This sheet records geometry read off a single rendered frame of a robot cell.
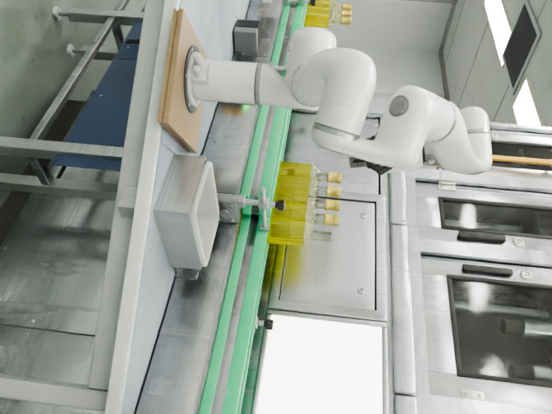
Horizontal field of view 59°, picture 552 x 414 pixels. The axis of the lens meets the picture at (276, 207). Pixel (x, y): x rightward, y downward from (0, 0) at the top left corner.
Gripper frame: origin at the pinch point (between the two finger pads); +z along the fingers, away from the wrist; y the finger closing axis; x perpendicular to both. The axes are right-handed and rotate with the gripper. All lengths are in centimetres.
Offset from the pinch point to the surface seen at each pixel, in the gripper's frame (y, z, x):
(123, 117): 24, 73, 3
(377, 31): 592, 28, -316
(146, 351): -47, 47, -9
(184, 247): -26.0, 39.2, 0.6
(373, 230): 10.2, 1.3, -43.7
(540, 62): 271, -113, -177
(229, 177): 1.8, 35.7, -5.4
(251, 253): -14.5, 30.7, -18.9
